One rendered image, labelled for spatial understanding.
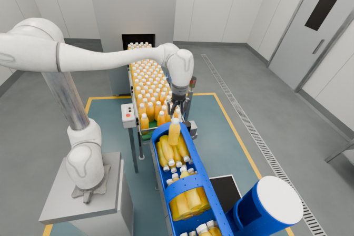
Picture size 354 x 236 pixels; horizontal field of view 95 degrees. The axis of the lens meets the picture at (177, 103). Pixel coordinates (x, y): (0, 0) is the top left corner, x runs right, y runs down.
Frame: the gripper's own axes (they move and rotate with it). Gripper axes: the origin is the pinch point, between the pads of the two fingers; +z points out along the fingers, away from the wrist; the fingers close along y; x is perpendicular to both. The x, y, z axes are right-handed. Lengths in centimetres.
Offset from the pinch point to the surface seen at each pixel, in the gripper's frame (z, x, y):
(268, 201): 37, -49, 49
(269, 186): 37, -42, 57
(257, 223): 56, -55, 45
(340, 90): 84, 74, 350
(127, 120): 30, 31, -29
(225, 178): 125, -1, 74
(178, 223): 41, -44, -8
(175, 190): 20.3, -33.1, -8.7
